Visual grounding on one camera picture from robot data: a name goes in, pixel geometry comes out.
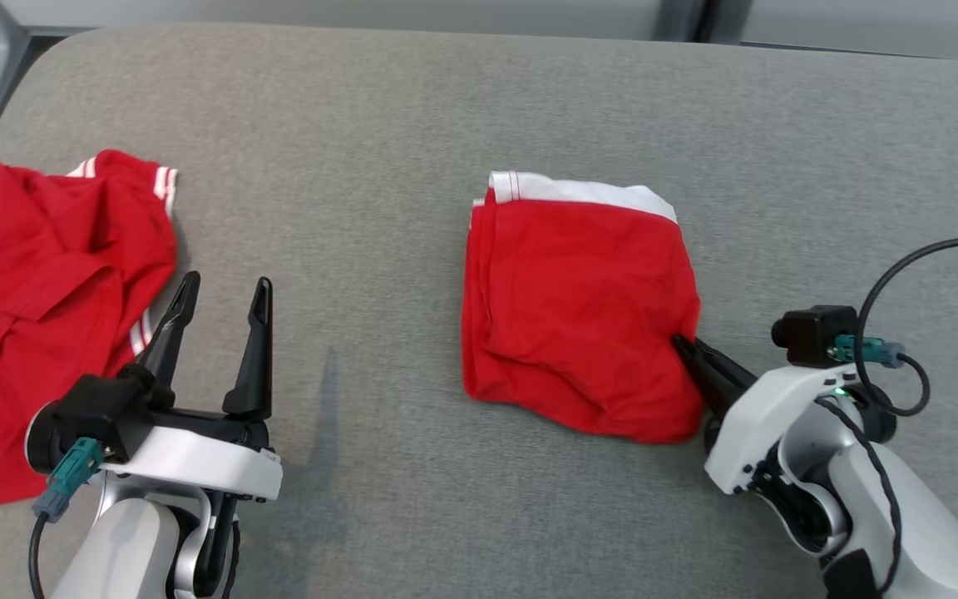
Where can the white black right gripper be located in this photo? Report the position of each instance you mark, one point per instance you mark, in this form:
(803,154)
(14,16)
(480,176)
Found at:
(753,424)

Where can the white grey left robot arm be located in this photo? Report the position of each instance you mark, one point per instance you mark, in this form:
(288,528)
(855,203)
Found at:
(130,549)

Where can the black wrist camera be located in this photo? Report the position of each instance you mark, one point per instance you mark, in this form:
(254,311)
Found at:
(812,333)
(96,408)

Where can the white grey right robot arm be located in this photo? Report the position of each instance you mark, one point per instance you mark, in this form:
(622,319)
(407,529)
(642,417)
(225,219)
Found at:
(920,524)

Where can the red shorts with white trim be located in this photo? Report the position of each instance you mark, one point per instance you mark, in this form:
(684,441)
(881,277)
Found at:
(579,308)

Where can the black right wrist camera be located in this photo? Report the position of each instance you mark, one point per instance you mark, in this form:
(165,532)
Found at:
(812,333)

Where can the red white sports jersey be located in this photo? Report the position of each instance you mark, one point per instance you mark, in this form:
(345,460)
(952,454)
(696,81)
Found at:
(38,274)

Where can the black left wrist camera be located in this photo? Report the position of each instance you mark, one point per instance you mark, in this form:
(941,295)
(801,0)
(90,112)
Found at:
(96,408)

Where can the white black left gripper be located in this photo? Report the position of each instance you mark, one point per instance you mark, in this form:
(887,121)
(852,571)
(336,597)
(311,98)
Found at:
(196,457)

